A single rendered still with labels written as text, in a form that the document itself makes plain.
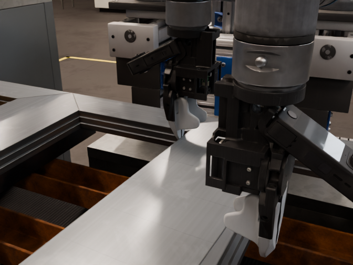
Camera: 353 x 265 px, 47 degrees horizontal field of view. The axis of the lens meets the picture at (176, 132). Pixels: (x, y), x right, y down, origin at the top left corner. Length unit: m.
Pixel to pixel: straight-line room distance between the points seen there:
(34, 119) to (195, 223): 0.48
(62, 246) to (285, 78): 0.33
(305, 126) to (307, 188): 0.57
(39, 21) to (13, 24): 0.11
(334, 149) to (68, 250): 0.32
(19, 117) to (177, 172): 0.41
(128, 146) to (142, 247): 0.65
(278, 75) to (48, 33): 1.21
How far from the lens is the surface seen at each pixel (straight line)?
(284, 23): 0.37
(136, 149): 1.12
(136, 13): 1.22
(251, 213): 0.46
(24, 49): 1.45
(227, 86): 0.41
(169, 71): 0.70
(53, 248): 0.53
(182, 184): 0.63
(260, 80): 0.38
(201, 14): 0.68
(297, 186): 0.98
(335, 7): 1.10
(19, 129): 0.87
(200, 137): 0.78
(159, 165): 0.68
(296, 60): 0.38
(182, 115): 0.74
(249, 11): 0.38
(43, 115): 0.92
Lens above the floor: 1.18
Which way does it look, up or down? 24 degrees down
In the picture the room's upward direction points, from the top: straight up
